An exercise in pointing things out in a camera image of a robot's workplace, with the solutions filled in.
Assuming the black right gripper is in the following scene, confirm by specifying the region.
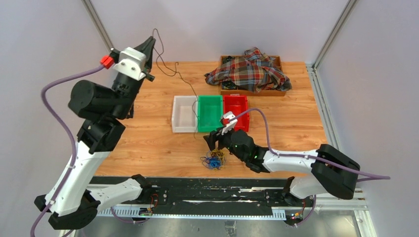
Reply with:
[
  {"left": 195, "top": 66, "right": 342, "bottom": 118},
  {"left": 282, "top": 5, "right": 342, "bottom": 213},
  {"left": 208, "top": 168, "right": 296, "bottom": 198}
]
[{"left": 204, "top": 124, "right": 247, "bottom": 162}]

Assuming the brown cable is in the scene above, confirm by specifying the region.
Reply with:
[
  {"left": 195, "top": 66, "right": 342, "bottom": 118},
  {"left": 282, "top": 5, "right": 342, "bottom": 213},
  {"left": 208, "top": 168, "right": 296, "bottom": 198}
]
[{"left": 152, "top": 28, "right": 200, "bottom": 140}]

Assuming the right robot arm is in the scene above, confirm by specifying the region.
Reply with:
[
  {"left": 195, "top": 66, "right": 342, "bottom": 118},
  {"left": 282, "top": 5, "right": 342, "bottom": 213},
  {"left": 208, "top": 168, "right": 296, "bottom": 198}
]
[{"left": 203, "top": 129, "right": 360, "bottom": 206}]

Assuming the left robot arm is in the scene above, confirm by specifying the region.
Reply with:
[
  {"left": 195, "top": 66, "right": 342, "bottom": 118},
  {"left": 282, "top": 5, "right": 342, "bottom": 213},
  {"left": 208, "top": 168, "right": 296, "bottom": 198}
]
[{"left": 34, "top": 37, "right": 156, "bottom": 231}]

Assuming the green plastic bin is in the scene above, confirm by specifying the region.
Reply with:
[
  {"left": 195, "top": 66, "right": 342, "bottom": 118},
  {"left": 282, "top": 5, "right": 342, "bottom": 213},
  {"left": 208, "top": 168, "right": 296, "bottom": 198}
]
[{"left": 197, "top": 95, "right": 223, "bottom": 133}]

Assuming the white plastic bin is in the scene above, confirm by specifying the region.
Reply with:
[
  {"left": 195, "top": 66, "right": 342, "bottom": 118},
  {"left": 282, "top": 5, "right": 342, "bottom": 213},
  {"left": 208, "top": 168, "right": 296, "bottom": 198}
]
[{"left": 171, "top": 96, "right": 198, "bottom": 133}]

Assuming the red plastic bin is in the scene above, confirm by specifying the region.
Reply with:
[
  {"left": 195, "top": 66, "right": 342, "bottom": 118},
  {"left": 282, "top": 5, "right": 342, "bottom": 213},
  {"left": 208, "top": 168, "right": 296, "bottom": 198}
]
[{"left": 223, "top": 95, "right": 250, "bottom": 132}]

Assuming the wooden tray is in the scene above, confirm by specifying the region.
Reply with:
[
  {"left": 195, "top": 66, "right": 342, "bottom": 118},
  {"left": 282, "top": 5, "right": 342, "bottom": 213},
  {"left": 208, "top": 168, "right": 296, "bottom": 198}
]
[{"left": 218, "top": 55, "right": 287, "bottom": 96}]

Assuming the plaid shirt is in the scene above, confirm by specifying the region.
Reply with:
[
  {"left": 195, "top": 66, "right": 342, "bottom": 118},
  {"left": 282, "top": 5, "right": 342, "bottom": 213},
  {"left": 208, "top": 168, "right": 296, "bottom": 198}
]
[{"left": 205, "top": 47, "right": 292, "bottom": 92}]

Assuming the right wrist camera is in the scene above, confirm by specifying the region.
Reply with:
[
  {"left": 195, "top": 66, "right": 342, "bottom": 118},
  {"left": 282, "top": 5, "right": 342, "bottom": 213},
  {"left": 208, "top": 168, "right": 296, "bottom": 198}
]
[{"left": 221, "top": 111, "right": 238, "bottom": 135}]

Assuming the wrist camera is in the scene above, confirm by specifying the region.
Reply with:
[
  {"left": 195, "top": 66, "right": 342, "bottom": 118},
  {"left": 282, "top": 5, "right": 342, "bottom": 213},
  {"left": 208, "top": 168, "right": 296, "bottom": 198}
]
[
  {"left": 221, "top": 111, "right": 238, "bottom": 135},
  {"left": 100, "top": 47, "right": 147, "bottom": 80}
]

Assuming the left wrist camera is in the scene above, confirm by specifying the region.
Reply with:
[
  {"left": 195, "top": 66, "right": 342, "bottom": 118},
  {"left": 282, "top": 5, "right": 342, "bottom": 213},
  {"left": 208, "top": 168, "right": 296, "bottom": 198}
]
[{"left": 100, "top": 47, "right": 147, "bottom": 80}]

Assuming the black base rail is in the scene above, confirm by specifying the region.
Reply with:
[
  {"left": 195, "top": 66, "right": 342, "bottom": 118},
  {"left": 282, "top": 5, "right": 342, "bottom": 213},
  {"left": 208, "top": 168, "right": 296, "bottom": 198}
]
[{"left": 119, "top": 177, "right": 315, "bottom": 217}]

